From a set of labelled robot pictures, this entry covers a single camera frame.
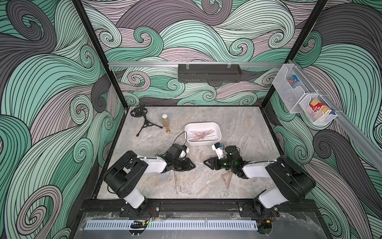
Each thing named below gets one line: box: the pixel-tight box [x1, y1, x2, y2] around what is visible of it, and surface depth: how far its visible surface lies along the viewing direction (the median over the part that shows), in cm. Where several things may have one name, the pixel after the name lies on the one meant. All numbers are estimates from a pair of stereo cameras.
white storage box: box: [184, 121, 222, 146], surface depth 103 cm
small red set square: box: [220, 171, 233, 189], surface depth 85 cm
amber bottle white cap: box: [161, 114, 171, 134], surface depth 106 cm
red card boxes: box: [309, 98, 333, 115], surface depth 67 cm
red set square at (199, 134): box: [189, 130, 205, 140], surface depth 106 cm
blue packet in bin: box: [288, 74, 300, 88], surface depth 85 cm
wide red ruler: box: [188, 128, 215, 142], surface depth 103 cm
